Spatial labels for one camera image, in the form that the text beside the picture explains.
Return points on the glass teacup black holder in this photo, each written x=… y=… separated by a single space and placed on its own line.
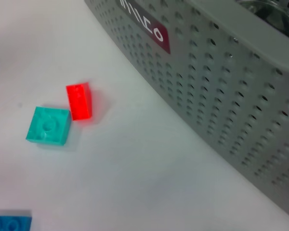
x=274 y=14

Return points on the grey perforated storage bin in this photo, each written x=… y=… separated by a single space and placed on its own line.
x=207 y=84

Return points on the teal toy brick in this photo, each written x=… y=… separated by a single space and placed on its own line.
x=49 y=126

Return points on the blue toy brick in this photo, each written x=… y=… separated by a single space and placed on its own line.
x=9 y=222

